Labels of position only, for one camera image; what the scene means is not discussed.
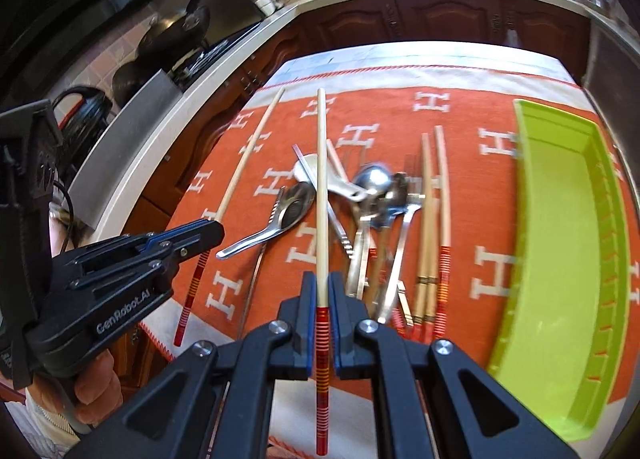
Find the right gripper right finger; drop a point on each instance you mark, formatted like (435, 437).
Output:
(395, 367)

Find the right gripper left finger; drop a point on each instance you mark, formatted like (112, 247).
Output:
(248, 371)

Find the bamboo chopstick red end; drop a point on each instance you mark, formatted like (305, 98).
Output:
(432, 277)
(445, 235)
(425, 240)

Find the small steel spoon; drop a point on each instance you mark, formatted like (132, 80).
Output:
(388, 206)

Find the steel chopstick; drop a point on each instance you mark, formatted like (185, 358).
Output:
(325, 203)

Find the steel soup spoon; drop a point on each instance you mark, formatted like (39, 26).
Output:
(290, 208)

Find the white ceramic soup spoon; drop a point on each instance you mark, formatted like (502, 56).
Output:
(335, 184)

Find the steel fork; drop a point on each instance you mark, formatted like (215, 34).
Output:
(387, 300)

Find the large steel spoon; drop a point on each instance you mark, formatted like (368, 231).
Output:
(375, 178)

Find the person's left hand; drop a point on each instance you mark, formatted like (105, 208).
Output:
(97, 390)

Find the orange H-pattern cloth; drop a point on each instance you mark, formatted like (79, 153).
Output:
(376, 111)

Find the green plastic utensil tray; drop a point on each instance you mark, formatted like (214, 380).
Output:
(563, 330)

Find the black frying pan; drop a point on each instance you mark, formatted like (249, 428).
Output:
(168, 38)

